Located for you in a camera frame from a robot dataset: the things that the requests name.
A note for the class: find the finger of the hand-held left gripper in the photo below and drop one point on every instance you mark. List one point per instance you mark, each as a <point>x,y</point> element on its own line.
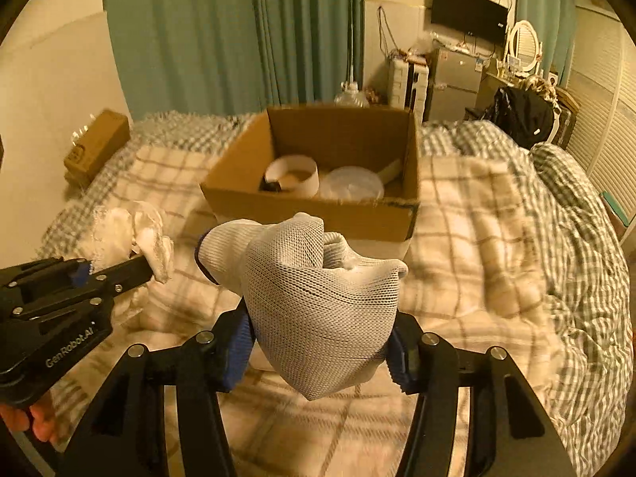
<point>126,273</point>
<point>79,272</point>

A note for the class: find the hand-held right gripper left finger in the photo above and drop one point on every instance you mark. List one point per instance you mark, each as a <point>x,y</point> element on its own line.
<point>241,353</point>

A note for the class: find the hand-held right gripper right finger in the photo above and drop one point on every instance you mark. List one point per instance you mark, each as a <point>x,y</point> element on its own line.
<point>400,357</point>

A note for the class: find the white fluffy cloth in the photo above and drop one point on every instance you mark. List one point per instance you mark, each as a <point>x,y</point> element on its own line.
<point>149,241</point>

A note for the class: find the white mesh work glove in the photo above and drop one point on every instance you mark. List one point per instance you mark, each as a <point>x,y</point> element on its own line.
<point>308,303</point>

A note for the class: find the person's left hand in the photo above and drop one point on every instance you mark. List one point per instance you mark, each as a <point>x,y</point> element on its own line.
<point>42,420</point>

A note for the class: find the small closed cardboard box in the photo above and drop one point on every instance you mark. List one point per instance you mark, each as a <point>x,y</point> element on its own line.
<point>97,144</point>

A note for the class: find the beige plaid blanket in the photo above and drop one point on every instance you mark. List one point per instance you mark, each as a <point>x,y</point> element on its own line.
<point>472,238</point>

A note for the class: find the clear plastic lid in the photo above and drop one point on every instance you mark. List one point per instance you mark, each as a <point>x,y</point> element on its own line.
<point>350,184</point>

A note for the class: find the white flat strip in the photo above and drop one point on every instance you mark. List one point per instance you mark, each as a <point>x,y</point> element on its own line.
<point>390,169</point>

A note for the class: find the grey checked duvet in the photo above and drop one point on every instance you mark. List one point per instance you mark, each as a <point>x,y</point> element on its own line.
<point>581,258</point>

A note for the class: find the wide green curtain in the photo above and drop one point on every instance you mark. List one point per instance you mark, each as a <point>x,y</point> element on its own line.
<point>198,35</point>

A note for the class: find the clear plastic bottle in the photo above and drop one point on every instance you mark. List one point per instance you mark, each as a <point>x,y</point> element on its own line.
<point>352,97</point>

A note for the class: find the white plastic drawer unit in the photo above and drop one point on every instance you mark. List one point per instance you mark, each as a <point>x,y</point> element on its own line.
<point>405,89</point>

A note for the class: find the black bag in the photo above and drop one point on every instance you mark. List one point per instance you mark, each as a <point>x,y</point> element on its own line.
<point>524,112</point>

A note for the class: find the grey small fridge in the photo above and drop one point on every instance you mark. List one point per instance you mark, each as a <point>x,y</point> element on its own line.
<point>454,84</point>

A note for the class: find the white louvered wardrobe door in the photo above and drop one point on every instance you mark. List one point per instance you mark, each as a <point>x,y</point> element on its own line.
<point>603,104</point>

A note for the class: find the white oval mirror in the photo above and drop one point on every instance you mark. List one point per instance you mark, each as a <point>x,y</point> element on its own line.
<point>524,42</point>

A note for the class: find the black monitor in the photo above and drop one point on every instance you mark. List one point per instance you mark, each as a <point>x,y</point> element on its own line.
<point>469,10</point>

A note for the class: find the narrow green curtain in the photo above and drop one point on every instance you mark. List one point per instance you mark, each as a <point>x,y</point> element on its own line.
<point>549,5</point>

